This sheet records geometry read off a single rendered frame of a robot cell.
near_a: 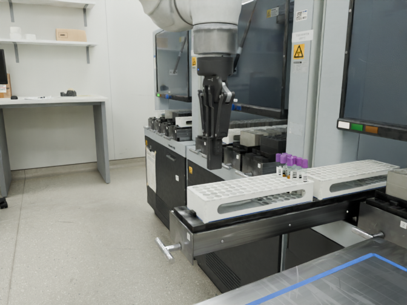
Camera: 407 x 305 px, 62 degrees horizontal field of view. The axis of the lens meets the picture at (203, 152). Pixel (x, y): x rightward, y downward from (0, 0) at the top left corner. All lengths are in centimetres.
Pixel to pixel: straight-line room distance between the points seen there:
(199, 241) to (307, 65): 70
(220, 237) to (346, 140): 54
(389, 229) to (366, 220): 6
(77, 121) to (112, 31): 112
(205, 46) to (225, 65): 5
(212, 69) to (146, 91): 364
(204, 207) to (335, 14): 69
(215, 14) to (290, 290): 49
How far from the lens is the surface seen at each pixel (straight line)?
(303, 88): 118
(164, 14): 79
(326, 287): 55
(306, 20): 120
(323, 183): 88
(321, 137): 112
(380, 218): 91
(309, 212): 85
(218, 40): 67
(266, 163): 124
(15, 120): 417
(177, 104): 261
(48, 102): 344
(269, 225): 78
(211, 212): 71
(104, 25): 423
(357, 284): 57
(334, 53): 109
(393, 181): 96
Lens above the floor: 111
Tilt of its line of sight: 13 degrees down
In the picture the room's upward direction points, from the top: straight up
